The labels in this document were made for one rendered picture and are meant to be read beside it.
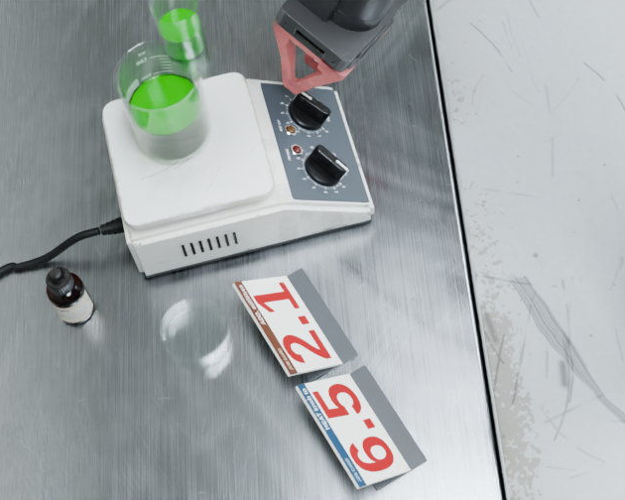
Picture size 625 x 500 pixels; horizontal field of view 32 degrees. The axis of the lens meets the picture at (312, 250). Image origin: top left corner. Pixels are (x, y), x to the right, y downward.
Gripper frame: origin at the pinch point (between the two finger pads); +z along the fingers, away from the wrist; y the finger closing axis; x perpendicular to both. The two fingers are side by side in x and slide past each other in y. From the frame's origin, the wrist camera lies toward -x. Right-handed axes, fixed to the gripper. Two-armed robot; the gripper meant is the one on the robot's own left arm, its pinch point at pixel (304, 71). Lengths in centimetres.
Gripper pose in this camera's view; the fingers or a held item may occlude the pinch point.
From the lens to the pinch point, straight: 91.4
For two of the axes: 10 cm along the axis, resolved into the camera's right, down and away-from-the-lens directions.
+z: -3.7, 4.5, 8.1
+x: 7.7, 6.3, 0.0
